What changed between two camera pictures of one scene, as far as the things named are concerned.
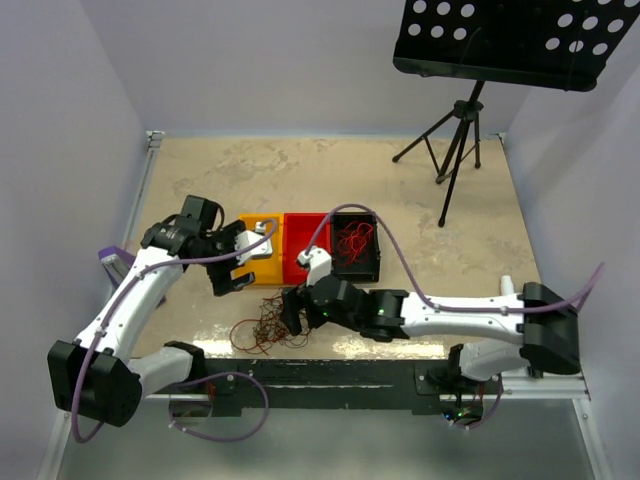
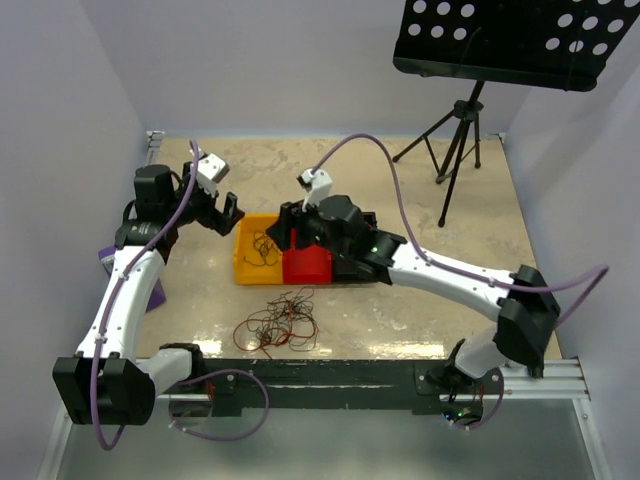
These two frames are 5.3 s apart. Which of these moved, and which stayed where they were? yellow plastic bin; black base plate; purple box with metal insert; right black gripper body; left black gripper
Moved: left black gripper; right black gripper body
Stayed: black base plate; yellow plastic bin; purple box with metal insert
